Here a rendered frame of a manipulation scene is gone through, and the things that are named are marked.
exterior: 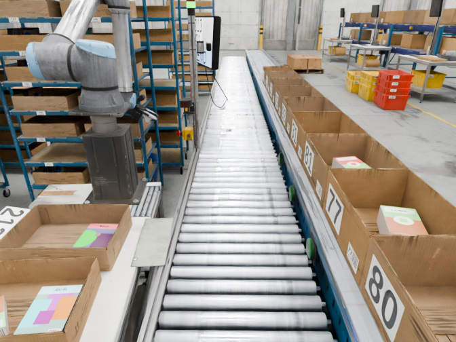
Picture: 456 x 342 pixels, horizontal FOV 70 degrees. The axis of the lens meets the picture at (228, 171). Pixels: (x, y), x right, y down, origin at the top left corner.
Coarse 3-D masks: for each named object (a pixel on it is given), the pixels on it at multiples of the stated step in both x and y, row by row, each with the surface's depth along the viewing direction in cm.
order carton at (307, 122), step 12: (300, 120) 188; (312, 120) 188; (324, 120) 188; (336, 120) 188; (348, 120) 176; (300, 132) 163; (312, 132) 191; (324, 132) 191; (336, 132) 191; (348, 132) 176; (360, 132) 159; (300, 144) 163
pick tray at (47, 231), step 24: (24, 216) 124; (48, 216) 134; (72, 216) 135; (96, 216) 135; (120, 216) 135; (0, 240) 111; (24, 240) 124; (48, 240) 125; (72, 240) 125; (120, 240) 121
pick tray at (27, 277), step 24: (0, 264) 102; (24, 264) 103; (48, 264) 103; (72, 264) 104; (96, 264) 103; (0, 288) 103; (24, 288) 103; (96, 288) 102; (24, 312) 94; (72, 312) 84; (0, 336) 77; (24, 336) 78; (48, 336) 79; (72, 336) 83
